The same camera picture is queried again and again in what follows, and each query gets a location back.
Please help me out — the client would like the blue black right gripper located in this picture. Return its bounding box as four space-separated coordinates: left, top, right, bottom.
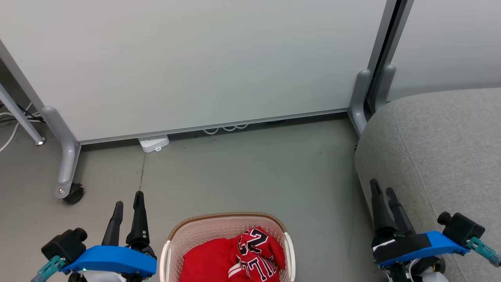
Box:
369 179 470 269

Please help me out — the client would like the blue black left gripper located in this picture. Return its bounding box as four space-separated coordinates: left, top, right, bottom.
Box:
61 191 157 277

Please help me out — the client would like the red jersey shirt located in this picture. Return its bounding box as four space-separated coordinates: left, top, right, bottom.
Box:
179 238 251 282

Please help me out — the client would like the red jersey with number print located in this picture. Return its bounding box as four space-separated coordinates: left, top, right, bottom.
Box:
228 226 287 282

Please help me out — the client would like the grey fabric sofa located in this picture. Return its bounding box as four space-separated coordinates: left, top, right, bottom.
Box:
354 88 501 282

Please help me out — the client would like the black caster wheel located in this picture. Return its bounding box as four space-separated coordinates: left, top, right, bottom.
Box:
63 183 85 205

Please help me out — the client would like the beige perforated laundry basket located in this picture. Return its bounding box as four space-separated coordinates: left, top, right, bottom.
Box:
159 212 296 282

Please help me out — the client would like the white power strip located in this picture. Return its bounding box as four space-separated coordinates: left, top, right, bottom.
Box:
138 134 170 153

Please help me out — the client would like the grey partition foot with caster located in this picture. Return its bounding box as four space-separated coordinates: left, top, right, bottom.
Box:
41 106 81 199

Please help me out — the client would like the grey metal table leg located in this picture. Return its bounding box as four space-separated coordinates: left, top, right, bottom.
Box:
0 82 46 146

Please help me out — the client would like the large white partition panel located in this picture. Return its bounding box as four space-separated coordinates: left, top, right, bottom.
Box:
0 0 398 145

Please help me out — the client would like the narrow white partition panel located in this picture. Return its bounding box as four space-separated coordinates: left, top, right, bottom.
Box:
386 0 501 102

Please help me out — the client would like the teal left camera connector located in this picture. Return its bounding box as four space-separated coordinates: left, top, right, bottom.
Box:
31 255 65 282

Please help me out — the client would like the teal camera connector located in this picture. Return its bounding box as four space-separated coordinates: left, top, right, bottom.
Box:
466 237 501 268
31 255 65 282

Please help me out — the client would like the teal right camera connector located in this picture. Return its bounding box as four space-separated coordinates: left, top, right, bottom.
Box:
466 237 501 268

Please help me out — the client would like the white coiled cable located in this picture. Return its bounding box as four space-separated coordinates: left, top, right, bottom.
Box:
202 123 250 136

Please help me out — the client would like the white floor cable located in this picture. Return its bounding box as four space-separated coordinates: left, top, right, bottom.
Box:
0 102 34 153

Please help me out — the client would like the black floor cable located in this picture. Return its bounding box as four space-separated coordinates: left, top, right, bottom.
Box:
0 104 44 124

